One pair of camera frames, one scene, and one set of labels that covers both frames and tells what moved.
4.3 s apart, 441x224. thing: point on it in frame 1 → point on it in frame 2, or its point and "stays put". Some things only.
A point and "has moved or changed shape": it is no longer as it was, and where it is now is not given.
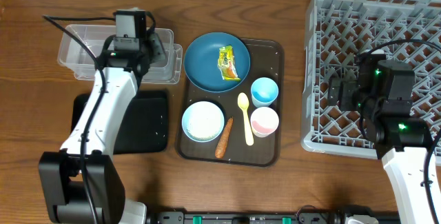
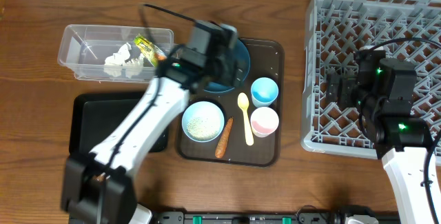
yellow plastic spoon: (243, 102) stays put
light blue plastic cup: (264, 91) stays put
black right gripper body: (349, 96) stays put
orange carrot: (221, 147) stays put
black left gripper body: (154, 51) → (218, 72)
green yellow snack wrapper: (226, 63) has moved or changed shape
